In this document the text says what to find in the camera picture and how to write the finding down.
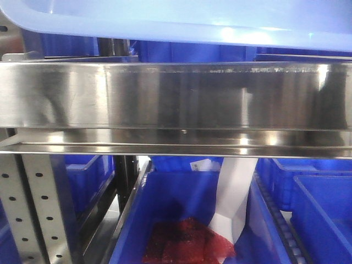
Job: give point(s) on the blue bin centre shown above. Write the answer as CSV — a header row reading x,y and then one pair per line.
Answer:
x,y
174,196

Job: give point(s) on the stainless steel shelf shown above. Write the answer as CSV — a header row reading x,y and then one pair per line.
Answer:
x,y
259,109

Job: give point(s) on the blue bin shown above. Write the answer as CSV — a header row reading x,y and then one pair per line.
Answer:
x,y
174,196
321,215
87,174

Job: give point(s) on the blue bin left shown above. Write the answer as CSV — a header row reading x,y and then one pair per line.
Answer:
x,y
87,174

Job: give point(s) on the blue plastic tray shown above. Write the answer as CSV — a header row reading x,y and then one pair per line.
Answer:
x,y
313,25

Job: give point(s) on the perforated metal shelf post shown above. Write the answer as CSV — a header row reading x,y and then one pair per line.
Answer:
x,y
21,214

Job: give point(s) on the red mesh bag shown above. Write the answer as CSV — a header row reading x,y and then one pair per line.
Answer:
x,y
186,241

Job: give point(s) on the blue bin right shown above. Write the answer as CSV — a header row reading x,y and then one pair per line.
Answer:
x,y
321,215

